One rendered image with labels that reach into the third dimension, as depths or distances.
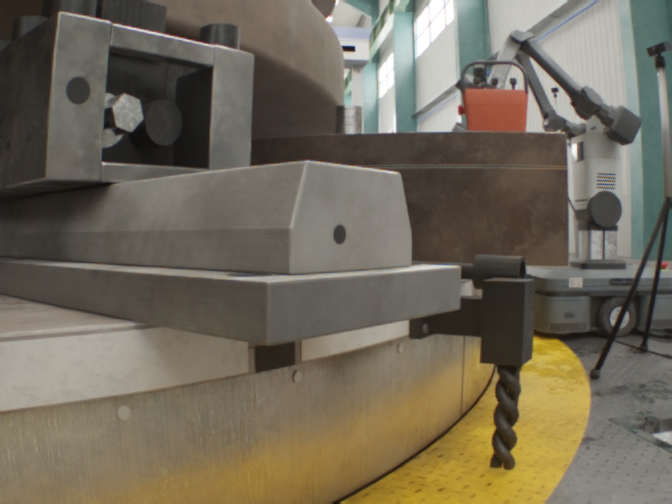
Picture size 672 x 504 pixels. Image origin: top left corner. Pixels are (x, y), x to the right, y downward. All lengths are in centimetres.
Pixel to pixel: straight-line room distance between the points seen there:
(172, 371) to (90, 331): 11
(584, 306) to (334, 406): 170
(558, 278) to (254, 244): 195
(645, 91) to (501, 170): 933
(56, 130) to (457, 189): 129
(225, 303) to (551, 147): 143
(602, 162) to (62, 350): 236
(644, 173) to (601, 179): 812
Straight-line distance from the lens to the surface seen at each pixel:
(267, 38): 173
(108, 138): 92
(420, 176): 187
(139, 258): 74
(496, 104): 188
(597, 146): 271
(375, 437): 104
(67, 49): 83
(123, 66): 101
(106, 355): 64
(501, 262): 121
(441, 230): 185
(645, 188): 1080
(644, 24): 1149
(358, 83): 745
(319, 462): 93
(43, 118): 81
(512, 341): 102
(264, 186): 61
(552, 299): 247
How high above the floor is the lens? 40
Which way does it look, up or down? 2 degrees down
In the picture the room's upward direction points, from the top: straight up
